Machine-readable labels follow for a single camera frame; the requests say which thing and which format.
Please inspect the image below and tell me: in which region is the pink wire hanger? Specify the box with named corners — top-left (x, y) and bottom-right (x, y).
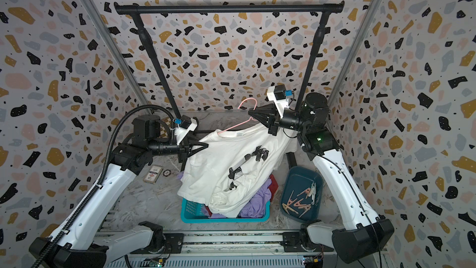
top-left (217, 98), bottom-right (258, 135)

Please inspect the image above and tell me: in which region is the dark grey clothes rack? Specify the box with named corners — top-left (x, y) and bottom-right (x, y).
top-left (115, 2), bottom-right (345, 121)

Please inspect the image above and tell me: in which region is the teal laundry basket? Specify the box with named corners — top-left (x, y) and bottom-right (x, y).
top-left (181, 199), bottom-right (270, 224)

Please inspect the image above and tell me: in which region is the aluminium corner profile left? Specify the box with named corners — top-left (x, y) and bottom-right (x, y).
top-left (80, 0), bottom-right (148, 105)

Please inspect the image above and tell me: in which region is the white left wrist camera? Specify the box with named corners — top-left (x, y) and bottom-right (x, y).
top-left (174, 115), bottom-right (198, 145)

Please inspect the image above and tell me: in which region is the dark teal clothespin bin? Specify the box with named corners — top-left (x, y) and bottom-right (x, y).
top-left (280, 166), bottom-right (324, 223)

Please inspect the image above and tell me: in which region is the aluminium corner profile right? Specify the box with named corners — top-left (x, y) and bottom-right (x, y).
top-left (328, 0), bottom-right (382, 105)

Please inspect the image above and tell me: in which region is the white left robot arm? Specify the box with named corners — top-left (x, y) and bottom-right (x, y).
top-left (29, 114), bottom-right (207, 268)

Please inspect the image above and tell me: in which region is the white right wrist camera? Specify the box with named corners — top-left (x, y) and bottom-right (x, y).
top-left (267, 84), bottom-right (293, 116)

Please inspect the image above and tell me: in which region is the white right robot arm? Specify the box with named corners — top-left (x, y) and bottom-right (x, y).
top-left (248, 85), bottom-right (394, 264)

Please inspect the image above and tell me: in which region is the red garment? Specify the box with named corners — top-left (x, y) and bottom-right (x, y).
top-left (268, 174), bottom-right (279, 202)

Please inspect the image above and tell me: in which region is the white printed t-shirt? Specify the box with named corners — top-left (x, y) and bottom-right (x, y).
top-left (177, 124), bottom-right (298, 218)

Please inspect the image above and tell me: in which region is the purple garment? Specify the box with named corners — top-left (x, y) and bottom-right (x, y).
top-left (238, 178), bottom-right (272, 218)

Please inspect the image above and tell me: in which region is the aluminium corner profile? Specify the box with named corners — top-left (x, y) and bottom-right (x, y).
top-left (328, 0), bottom-right (382, 105)
top-left (80, 0), bottom-right (148, 105)

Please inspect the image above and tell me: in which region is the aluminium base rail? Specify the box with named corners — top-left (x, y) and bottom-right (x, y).
top-left (106, 230), bottom-right (337, 268)

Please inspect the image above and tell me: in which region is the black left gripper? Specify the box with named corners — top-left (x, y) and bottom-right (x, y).
top-left (149, 134), bottom-right (209, 164)

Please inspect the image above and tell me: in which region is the small card box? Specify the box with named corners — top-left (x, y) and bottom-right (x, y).
top-left (143, 165), bottom-right (164, 184)

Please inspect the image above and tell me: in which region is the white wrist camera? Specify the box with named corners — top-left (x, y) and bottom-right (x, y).
top-left (174, 115), bottom-right (198, 145)
top-left (267, 84), bottom-right (293, 116)

